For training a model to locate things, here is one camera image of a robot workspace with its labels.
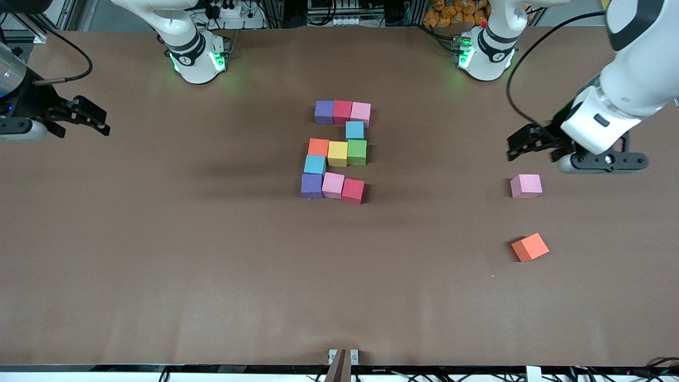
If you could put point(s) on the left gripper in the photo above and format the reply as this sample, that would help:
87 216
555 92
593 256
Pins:
558 129

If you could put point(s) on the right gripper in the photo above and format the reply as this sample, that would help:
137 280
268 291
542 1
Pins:
36 103

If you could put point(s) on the pink foam cube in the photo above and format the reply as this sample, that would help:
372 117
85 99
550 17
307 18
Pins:
333 185
526 185
360 114

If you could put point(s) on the green foam cube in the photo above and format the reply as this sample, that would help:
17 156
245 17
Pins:
357 153

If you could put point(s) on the cyan foam cube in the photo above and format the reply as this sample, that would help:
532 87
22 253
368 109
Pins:
315 165
355 131

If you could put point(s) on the red foam cube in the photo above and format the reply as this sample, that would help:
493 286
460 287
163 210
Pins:
342 112
353 191

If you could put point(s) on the yellow foam cube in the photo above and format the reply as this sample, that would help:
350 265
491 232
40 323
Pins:
337 154

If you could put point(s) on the purple foam cube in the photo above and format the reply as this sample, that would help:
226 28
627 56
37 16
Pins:
312 187
324 112

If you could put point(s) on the orange foam cube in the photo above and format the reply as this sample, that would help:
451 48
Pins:
319 147
530 246

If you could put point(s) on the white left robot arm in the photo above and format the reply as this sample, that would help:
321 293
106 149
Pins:
636 63

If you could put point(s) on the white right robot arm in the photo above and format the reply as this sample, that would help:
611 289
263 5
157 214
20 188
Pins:
193 58

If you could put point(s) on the orange mesh bag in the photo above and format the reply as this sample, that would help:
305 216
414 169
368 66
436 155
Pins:
456 13

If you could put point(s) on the white power strip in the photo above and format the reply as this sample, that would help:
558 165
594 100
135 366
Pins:
233 10
347 21

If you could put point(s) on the brown paper table cover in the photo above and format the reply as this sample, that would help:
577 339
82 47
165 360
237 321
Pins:
339 297

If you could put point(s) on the aluminium frame profile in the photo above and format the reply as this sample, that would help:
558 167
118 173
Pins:
40 36

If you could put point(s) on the metal bracket plate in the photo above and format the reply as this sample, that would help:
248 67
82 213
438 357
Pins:
332 355

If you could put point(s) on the brown camera pole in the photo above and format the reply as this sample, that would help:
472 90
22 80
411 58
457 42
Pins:
339 371

